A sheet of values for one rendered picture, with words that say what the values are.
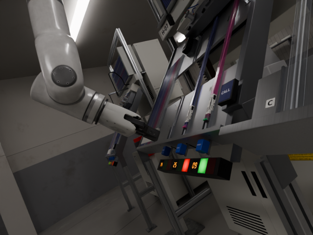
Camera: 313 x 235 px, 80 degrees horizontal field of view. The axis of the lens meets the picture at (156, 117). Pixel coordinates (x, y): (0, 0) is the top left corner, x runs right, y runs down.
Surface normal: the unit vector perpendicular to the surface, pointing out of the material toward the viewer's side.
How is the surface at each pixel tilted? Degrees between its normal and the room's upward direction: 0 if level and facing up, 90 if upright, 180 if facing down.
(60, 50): 83
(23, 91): 90
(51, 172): 90
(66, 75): 91
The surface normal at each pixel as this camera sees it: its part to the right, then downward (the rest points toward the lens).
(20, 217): 0.55, -0.29
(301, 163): -0.83, 0.36
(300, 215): 0.36, -0.22
